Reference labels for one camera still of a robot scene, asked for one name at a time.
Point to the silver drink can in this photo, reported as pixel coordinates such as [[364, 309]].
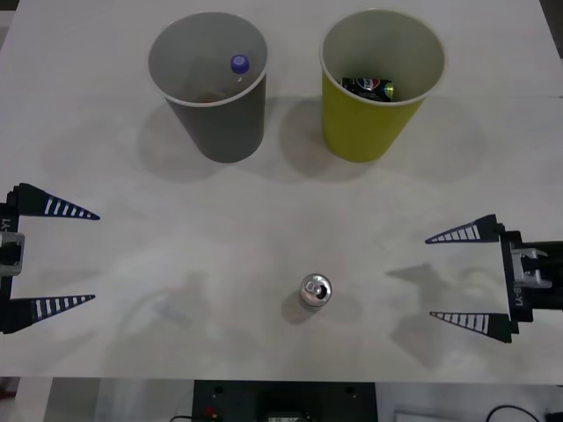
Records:
[[315, 290]]

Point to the clear bottle with purple cap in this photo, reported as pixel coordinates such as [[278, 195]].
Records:
[[240, 64]]

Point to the black drink can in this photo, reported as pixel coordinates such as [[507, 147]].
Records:
[[367, 87]]

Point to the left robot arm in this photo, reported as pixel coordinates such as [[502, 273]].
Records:
[[11, 250]]

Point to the grey plastic waste bin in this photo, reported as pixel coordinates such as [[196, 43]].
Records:
[[228, 132]]

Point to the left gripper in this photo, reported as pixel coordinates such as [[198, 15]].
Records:
[[9, 222]]

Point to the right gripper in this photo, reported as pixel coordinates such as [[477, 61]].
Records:
[[506, 264]]

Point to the black robot torso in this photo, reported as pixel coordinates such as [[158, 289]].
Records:
[[237, 402]]

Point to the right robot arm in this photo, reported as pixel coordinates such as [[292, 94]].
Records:
[[530, 274]]

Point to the yellow-green plastic waste bin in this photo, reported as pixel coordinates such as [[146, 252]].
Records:
[[356, 132]]

